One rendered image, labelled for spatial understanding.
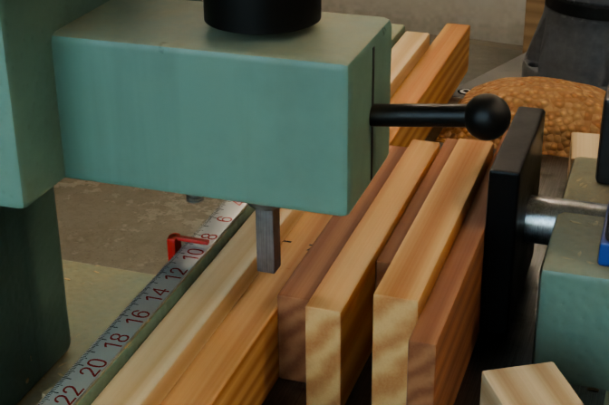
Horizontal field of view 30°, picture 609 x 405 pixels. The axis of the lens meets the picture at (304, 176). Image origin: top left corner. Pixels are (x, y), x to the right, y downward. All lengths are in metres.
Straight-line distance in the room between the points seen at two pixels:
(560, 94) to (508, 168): 0.28
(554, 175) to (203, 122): 0.35
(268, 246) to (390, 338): 0.08
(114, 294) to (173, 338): 0.34
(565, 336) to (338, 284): 0.11
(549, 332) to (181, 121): 0.20
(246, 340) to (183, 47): 0.13
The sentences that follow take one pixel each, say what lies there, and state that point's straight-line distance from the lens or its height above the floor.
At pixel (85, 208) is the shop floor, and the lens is 2.82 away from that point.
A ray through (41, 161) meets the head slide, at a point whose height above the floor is 1.02.
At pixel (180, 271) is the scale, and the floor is 0.96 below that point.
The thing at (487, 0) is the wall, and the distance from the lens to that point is 3.94.
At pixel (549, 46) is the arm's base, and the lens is 1.14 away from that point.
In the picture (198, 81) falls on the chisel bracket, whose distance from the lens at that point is 0.48.
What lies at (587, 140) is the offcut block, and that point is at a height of 0.94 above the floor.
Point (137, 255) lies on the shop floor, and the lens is 2.58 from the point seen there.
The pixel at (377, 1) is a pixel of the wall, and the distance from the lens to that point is 4.06.
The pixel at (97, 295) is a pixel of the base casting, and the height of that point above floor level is 0.80.
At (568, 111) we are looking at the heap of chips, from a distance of 0.81.
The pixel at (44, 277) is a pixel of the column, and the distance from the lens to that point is 0.72.
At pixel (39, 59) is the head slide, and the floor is 1.06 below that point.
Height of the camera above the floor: 1.22
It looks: 25 degrees down
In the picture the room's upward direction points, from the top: 1 degrees counter-clockwise
